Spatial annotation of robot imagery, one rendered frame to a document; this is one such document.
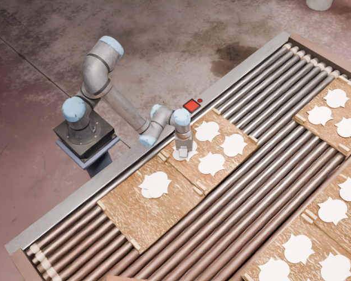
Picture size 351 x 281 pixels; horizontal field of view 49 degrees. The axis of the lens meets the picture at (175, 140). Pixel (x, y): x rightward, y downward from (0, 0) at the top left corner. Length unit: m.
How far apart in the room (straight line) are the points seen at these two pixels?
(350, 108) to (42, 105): 2.61
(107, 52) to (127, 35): 2.47
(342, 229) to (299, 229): 0.19
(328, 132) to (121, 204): 1.14
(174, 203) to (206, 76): 1.95
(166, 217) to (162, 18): 2.81
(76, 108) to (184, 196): 0.70
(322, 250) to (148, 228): 0.79
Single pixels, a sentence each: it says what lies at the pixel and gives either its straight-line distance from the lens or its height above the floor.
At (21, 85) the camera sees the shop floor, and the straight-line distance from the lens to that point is 4.01.
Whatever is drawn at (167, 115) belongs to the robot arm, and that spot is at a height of 1.23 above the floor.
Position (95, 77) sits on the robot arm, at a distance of 1.63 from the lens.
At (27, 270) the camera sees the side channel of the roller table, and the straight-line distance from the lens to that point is 1.94.
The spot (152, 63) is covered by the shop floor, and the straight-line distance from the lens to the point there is 3.79.
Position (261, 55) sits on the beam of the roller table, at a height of 0.91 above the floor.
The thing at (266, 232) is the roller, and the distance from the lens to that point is 1.87.
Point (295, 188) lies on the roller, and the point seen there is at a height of 0.92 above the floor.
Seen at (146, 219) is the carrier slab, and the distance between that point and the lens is 1.87.
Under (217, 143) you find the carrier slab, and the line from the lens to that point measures 2.05.
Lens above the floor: 2.65
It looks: 56 degrees down
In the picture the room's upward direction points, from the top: 7 degrees counter-clockwise
